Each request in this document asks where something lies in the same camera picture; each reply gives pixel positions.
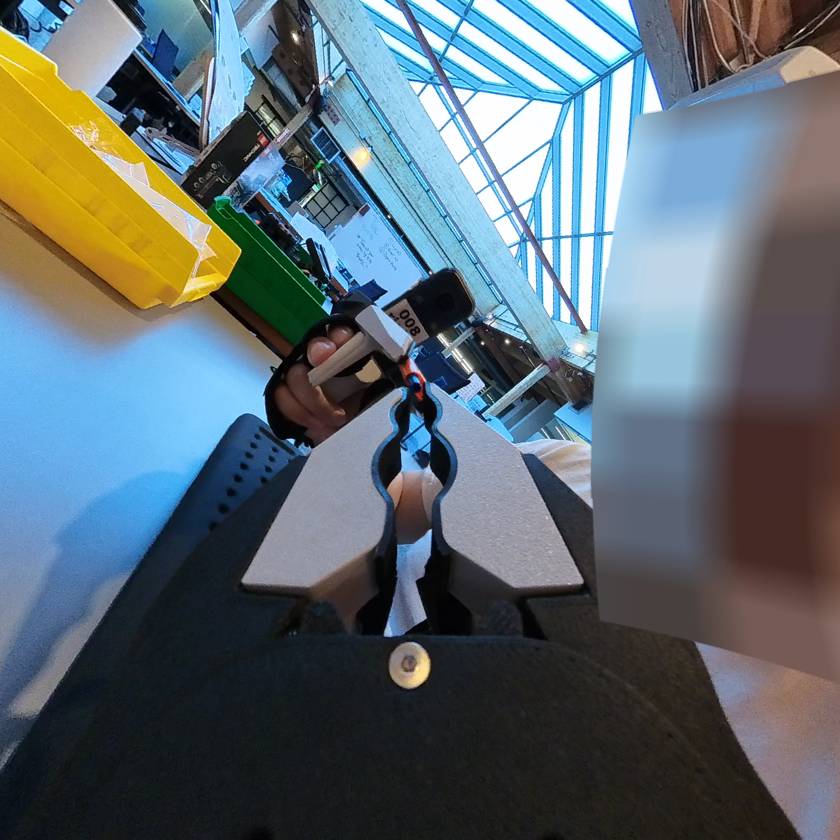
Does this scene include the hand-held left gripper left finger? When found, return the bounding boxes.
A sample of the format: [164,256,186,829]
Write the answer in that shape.
[241,387,404,634]

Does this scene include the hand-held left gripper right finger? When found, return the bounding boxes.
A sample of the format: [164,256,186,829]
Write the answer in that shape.
[410,382,586,634]

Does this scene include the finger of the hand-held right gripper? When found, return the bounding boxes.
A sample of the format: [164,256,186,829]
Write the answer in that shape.
[307,307,409,387]
[325,364,395,403]

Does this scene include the person's right forearm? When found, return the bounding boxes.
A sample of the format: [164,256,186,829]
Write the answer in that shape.
[387,469,444,546]

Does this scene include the person's right hand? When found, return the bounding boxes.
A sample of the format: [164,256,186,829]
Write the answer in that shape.
[274,326,358,447]

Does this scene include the whiteboard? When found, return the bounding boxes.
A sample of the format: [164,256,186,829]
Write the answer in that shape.
[328,206,427,290]

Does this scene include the green plastic bin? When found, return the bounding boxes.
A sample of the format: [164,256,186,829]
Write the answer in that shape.
[209,197,329,342]

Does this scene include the black cardboard box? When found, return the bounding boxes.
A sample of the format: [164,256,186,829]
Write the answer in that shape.
[180,110,290,204]

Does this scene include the clear plastic bag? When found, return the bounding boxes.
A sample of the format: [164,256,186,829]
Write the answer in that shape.
[66,121,217,263]

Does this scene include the yellow plastic bin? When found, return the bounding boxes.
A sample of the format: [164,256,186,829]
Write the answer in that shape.
[0,26,242,309]

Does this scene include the white t-shirt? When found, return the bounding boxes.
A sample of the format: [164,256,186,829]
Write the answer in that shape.
[387,438,840,840]

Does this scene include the white flat panel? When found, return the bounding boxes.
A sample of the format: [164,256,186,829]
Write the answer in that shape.
[39,0,144,96]

